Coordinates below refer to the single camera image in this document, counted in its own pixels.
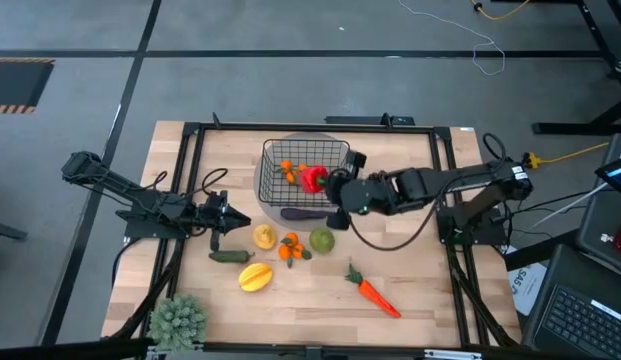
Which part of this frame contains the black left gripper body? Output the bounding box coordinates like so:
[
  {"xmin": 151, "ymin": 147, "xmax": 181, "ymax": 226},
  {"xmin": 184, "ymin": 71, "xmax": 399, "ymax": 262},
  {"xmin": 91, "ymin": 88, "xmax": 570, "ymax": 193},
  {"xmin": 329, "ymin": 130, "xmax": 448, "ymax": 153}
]
[{"xmin": 195, "ymin": 189, "xmax": 232, "ymax": 253}]

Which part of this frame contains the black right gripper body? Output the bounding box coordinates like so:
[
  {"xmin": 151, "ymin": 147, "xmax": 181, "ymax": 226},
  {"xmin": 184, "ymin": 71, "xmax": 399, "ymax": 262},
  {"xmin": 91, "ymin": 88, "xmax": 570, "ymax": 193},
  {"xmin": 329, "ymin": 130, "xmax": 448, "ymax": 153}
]
[{"xmin": 333, "ymin": 149, "xmax": 394, "ymax": 231}]

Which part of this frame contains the red bell pepper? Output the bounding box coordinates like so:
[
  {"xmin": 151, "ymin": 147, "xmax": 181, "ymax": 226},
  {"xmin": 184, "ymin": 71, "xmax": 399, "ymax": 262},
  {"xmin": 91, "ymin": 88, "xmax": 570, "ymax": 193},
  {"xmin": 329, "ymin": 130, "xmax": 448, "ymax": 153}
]
[{"xmin": 299, "ymin": 164, "xmax": 330, "ymax": 195}]

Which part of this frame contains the dark green cucumber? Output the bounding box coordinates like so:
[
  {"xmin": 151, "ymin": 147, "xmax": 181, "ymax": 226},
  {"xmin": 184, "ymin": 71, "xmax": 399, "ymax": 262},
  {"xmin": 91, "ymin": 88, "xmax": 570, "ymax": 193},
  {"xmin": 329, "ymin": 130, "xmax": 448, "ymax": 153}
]
[{"xmin": 208, "ymin": 249, "xmax": 256, "ymax": 265}]

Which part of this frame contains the yellow pear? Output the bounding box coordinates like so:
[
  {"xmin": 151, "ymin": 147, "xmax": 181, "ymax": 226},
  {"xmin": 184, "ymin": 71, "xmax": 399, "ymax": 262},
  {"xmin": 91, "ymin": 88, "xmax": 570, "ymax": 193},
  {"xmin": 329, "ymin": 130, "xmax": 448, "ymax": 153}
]
[{"xmin": 252, "ymin": 223, "xmax": 279, "ymax": 251}]

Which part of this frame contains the dark purple eggplant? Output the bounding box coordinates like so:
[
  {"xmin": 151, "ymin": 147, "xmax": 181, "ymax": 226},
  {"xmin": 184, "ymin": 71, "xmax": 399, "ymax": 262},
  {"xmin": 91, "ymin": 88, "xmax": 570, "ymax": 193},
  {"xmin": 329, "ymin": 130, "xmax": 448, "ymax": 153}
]
[{"xmin": 279, "ymin": 207, "xmax": 337, "ymax": 222}]

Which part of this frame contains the green apple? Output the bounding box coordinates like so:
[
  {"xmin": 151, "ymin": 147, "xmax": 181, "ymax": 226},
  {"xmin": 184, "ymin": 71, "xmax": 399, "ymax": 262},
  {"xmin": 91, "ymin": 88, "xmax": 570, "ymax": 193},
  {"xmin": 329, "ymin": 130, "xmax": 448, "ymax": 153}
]
[{"xmin": 308, "ymin": 226, "xmax": 337, "ymax": 255}]

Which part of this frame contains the yellow starfruit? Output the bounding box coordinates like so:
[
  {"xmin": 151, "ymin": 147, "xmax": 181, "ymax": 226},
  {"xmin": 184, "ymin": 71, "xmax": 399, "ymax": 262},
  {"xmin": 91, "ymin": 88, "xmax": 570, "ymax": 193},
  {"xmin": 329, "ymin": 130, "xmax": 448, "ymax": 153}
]
[{"xmin": 237, "ymin": 262, "xmax": 275, "ymax": 293}]

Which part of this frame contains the orange carrot with green leaves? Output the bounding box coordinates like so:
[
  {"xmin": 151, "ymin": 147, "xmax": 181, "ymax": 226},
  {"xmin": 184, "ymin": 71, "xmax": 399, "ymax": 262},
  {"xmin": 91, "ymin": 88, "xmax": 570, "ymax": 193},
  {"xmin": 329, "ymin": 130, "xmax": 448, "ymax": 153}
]
[{"xmin": 344, "ymin": 263, "xmax": 403, "ymax": 320}]

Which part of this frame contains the round grey mat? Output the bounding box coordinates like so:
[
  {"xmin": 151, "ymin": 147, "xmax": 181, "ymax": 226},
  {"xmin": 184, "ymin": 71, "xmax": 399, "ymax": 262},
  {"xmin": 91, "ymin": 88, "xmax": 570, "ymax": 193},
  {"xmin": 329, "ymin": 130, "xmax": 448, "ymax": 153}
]
[{"xmin": 252, "ymin": 130, "xmax": 359, "ymax": 232}]

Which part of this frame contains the pale green artificial plant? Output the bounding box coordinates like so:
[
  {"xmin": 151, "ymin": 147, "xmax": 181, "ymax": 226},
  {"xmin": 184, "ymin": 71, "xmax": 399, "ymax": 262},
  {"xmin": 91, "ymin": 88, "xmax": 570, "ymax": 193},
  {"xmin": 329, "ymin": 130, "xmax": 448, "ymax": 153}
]
[{"xmin": 146, "ymin": 293, "xmax": 210, "ymax": 353}]

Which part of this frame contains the white printed paper sheet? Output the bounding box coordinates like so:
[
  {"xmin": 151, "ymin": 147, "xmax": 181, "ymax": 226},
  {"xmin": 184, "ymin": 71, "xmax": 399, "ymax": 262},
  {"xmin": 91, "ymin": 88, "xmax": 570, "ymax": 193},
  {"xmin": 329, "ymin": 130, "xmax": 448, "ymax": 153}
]
[{"xmin": 507, "ymin": 261, "xmax": 549, "ymax": 317}]

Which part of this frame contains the black hazard-striped floor mat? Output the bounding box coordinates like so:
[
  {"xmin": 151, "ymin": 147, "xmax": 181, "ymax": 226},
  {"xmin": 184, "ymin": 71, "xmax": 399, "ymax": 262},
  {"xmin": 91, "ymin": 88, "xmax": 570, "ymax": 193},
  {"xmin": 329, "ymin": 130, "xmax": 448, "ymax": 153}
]
[{"xmin": 0, "ymin": 57, "xmax": 56, "ymax": 115}]

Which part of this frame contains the dark grey laptop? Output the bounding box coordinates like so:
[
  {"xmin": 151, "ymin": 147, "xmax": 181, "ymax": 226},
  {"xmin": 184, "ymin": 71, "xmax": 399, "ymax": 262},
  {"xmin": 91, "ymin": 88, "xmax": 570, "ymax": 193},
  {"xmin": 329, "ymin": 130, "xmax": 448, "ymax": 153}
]
[{"xmin": 574, "ymin": 133, "xmax": 621, "ymax": 281}]

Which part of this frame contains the black laptop with keyboard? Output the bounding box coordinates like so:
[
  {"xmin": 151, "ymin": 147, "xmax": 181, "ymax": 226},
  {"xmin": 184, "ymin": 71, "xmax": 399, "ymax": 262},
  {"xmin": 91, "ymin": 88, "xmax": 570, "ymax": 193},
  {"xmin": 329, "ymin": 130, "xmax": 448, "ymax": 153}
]
[{"xmin": 521, "ymin": 243, "xmax": 621, "ymax": 360}]

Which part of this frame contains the tablet with lit screen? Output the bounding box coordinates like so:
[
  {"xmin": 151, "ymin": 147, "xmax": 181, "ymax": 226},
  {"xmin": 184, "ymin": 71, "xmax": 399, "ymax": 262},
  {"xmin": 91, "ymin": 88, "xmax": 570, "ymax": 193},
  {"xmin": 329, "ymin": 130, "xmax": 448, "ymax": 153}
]
[{"xmin": 593, "ymin": 153, "xmax": 621, "ymax": 197}]

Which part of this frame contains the black wire basket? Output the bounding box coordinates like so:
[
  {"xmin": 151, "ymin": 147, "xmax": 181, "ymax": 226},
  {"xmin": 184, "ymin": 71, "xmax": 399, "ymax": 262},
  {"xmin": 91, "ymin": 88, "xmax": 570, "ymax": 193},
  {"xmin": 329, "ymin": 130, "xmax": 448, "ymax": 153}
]
[{"xmin": 257, "ymin": 138, "xmax": 352, "ymax": 209}]

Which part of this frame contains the black left wrist camera cable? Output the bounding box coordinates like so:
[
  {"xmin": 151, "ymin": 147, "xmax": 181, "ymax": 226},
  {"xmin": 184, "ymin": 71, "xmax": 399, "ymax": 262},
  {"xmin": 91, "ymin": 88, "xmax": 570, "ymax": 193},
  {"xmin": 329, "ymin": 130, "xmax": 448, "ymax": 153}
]
[{"xmin": 201, "ymin": 167, "xmax": 230, "ymax": 199}]

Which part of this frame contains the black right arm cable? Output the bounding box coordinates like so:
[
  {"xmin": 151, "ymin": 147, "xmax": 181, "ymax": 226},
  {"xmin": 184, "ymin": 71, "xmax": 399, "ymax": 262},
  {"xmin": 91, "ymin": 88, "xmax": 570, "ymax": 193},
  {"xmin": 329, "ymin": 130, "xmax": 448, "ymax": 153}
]
[{"xmin": 348, "ymin": 197, "xmax": 444, "ymax": 252}]

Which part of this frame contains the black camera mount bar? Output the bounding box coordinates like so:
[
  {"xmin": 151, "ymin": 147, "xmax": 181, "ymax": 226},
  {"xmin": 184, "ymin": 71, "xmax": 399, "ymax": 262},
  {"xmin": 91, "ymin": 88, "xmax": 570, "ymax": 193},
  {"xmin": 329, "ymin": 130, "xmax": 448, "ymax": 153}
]
[{"xmin": 323, "ymin": 112, "xmax": 416, "ymax": 127}]

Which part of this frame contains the yellow extension cord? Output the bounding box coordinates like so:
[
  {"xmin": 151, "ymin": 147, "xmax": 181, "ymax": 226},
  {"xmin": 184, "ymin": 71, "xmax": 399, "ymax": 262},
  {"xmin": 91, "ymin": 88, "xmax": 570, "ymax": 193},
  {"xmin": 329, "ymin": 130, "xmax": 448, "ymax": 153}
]
[{"xmin": 521, "ymin": 141, "xmax": 611, "ymax": 170}]

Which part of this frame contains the white floor cable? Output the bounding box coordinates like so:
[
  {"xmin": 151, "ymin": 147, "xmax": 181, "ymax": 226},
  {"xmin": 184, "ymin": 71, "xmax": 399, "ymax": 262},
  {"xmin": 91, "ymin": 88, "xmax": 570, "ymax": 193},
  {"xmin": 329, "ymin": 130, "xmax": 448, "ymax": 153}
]
[{"xmin": 397, "ymin": 0, "xmax": 507, "ymax": 77}]

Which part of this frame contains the thin white cable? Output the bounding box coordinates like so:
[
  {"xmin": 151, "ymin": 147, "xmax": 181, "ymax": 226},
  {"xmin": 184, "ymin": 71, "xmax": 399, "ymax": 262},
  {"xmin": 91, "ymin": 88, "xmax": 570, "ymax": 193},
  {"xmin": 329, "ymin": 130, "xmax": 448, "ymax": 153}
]
[{"xmin": 529, "ymin": 182, "xmax": 610, "ymax": 231}]

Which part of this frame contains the black desk frame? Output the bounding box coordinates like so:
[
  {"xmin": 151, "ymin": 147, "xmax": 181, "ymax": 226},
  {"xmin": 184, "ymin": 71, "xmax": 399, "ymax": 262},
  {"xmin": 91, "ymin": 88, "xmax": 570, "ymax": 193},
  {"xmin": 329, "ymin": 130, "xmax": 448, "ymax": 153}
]
[{"xmin": 489, "ymin": 0, "xmax": 621, "ymax": 136}]

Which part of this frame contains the yellow floor cable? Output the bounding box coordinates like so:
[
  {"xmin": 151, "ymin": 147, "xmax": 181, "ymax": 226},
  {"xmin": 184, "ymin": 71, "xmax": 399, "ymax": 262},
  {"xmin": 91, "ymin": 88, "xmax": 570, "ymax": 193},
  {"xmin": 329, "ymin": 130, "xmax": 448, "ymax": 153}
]
[{"xmin": 469, "ymin": 0, "xmax": 532, "ymax": 22}]

